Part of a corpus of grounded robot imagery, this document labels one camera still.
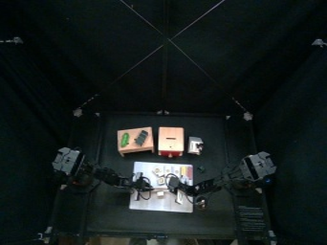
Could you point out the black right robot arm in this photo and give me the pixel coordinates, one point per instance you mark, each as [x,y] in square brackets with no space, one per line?
[221,182]

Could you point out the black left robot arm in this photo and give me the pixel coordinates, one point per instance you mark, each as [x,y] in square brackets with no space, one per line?
[100,173]

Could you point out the white toy knife holder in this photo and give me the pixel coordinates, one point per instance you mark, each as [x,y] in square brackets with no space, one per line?
[193,145]

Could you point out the white rectangular cutting board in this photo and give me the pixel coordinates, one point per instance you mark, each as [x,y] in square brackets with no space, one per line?
[159,204]

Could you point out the speckled rice toy block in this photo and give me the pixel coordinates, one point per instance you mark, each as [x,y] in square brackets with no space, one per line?
[167,170]
[173,170]

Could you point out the small dark green toy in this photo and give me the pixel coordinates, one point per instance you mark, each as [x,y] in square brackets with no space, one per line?
[201,168]

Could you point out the wooden toy stand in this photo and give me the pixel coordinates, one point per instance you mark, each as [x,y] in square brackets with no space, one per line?
[136,148]

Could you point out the wooden toy box red base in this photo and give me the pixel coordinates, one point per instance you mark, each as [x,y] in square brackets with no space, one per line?
[171,140]

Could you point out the black ridged toy piece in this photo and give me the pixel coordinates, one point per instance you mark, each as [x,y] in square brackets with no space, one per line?
[141,138]

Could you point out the green toy piece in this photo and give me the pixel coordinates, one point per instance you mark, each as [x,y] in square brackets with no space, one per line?
[124,139]

